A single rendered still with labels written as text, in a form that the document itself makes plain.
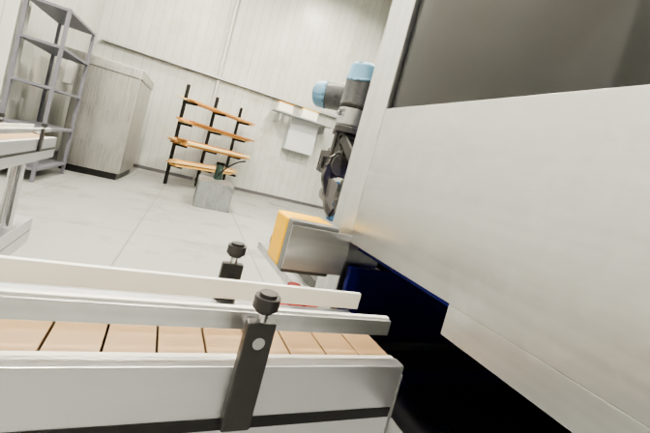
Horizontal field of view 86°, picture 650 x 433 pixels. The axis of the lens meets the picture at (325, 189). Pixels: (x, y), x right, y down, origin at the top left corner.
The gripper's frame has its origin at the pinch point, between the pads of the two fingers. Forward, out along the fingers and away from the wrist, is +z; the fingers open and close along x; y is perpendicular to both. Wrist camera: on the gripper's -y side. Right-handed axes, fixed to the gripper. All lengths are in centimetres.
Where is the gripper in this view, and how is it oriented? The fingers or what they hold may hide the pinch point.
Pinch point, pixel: (331, 212)
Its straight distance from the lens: 82.4
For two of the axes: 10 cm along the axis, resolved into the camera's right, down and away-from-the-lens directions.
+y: -4.0, -1.5, 9.0
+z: -2.6, 9.6, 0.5
